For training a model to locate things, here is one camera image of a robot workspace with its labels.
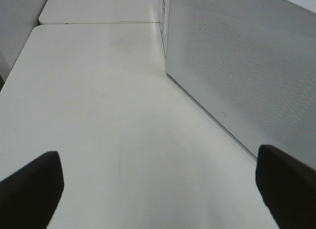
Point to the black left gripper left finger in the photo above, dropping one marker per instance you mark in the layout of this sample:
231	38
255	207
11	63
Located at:
30	196

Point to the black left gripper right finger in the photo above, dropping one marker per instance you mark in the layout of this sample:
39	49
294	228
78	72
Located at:
287	187

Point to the white microwave door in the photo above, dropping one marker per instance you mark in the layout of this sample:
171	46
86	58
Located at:
252	65

